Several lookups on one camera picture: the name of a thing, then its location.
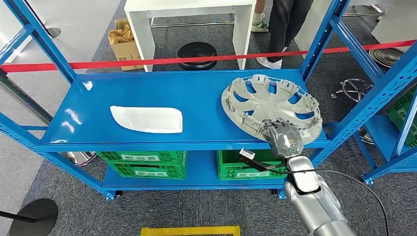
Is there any black stanchion with round base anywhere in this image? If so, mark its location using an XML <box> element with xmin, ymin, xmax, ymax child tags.
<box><xmin>23</xmin><ymin>0</ymin><xmax>61</xmax><ymax>39</ymax></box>
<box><xmin>0</xmin><ymin>199</ymin><xmax>60</xmax><ymax>236</ymax></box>

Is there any black round stool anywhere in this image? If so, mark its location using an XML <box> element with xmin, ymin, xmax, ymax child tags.
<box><xmin>177</xmin><ymin>41</ymin><xmax>218</xmax><ymax>71</ymax></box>
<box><xmin>369</xmin><ymin>48</ymin><xmax>405</xmax><ymax>69</ymax></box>

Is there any white table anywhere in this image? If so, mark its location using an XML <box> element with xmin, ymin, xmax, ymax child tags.
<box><xmin>295</xmin><ymin>0</ymin><xmax>417</xmax><ymax>59</ymax></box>
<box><xmin>123</xmin><ymin>0</ymin><xmax>257</xmax><ymax>72</ymax></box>

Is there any cardboard box with brown paper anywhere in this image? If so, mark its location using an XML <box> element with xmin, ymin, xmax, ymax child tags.
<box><xmin>108</xmin><ymin>19</ymin><xmax>144</xmax><ymax>71</ymax></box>

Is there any person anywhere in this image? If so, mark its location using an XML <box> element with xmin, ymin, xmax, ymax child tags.
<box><xmin>251</xmin><ymin>0</ymin><xmax>270</xmax><ymax>33</ymax></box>
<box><xmin>256</xmin><ymin>0</ymin><xmax>315</xmax><ymax>70</ymax></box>

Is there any chrome star chair base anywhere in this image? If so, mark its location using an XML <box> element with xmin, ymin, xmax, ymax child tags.
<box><xmin>331</xmin><ymin>78</ymin><xmax>374</xmax><ymax>103</ymax></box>

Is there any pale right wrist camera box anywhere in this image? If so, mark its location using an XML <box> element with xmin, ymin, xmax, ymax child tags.
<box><xmin>238</xmin><ymin>148</ymin><xmax>256</xmax><ymax>161</ymax></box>

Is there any grey plastic wheel hubcap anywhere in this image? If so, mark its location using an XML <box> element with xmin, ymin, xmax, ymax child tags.
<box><xmin>221</xmin><ymin>74</ymin><xmax>323</xmax><ymax>146</ymax></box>

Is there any chrome round base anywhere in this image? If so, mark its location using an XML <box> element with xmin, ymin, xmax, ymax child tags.
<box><xmin>357</xmin><ymin>127</ymin><xmax>375</xmax><ymax>146</ymax></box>

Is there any white plastic trim part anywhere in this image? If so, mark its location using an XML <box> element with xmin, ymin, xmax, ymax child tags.
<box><xmin>110</xmin><ymin>105</ymin><xmax>183</xmax><ymax>134</ymax></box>

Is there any red barrier belt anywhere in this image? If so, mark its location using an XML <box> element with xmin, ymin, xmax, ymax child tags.
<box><xmin>0</xmin><ymin>39</ymin><xmax>417</xmax><ymax>74</ymax></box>

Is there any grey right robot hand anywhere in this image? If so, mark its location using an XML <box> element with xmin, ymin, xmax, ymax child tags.
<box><xmin>262</xmin><ymin>118</ymin><xmax>304</xmax><ymax>160</ymax></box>

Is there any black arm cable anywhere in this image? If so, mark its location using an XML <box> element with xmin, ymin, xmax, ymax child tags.
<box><xmin>286</xmin><ymin>168</ymin><xmax>391</xmax><ymax>236</ymax></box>

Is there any blue metal shelf rack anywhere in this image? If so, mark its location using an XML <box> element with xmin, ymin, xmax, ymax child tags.
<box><xmin>0</xmin><ymin>0</ymin><xmax>417</xmax><ymax>201</ymax></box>
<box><xmin>353</xmin><ymin>86</ymin><xmax>417</xmax><ymax>186</ymax></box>

